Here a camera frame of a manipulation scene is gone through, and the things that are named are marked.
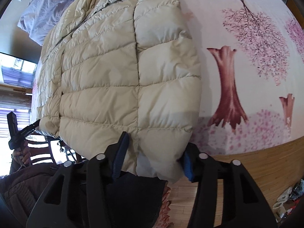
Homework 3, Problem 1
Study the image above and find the cream quilted puffer jacket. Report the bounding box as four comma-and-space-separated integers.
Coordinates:
31, 0, 201, 183

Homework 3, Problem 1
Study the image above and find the dark brown clothing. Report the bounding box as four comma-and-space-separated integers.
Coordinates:
0, 162, 89, 228

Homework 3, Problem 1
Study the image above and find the person's left hand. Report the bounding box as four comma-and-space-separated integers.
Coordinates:
12, 144, 31, 165

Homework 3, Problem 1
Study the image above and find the dark wooden chair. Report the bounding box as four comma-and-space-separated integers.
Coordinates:
27, 134, 81, 165

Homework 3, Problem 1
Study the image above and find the clutter pile on floor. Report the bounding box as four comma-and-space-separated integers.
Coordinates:
272, 179, 303, 223

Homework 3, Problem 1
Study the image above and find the left lavender pillow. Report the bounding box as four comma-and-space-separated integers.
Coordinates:
17, 0, 75, 46

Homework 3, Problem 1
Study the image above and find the pink floral bed sheet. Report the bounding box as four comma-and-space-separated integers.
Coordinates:
31, 0, 303, 162

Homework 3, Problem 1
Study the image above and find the wall mounted television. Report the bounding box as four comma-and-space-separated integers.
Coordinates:
0, 52, 37, 89

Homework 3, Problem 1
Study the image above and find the wooden bed frame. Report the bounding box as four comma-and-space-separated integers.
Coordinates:
209, 0, 304, 210

